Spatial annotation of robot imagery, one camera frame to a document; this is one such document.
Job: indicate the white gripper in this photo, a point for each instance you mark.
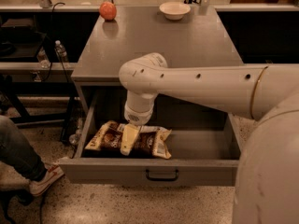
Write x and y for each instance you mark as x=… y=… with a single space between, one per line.
x=137 y=116

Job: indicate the brown chip bag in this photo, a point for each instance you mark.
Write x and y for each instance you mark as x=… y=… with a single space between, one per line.
x=149 y=143

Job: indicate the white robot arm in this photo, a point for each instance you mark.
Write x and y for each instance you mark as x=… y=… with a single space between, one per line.
x=267 y=180

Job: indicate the open grey top drawer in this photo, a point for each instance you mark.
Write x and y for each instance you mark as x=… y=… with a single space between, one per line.
x=202 y=144

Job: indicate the water bottle on floor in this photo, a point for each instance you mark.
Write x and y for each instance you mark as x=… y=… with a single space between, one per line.
x=75 y=137

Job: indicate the white red sneaker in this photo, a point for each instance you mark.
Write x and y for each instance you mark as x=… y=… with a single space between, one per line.
x=54 y=172

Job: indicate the clear water bottle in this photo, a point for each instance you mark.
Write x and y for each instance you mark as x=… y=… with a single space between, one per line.
x=61 y=52
x=43 y=59

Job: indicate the grey cabinet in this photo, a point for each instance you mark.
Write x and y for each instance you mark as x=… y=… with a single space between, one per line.
x=198 y=40

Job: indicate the person leg in jeans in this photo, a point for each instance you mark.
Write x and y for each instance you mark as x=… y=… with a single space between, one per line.
x=16 y=151

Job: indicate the orange round fruit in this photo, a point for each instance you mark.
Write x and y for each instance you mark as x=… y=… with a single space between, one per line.
x=108 y=11

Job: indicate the black side table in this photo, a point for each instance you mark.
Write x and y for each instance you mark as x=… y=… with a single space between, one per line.
x=21 y=73

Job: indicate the white bowl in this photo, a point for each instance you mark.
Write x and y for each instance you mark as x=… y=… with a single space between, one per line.
x=174 y=11

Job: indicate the black drawer handle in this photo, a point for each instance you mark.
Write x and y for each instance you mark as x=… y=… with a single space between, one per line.
x=162 y=176

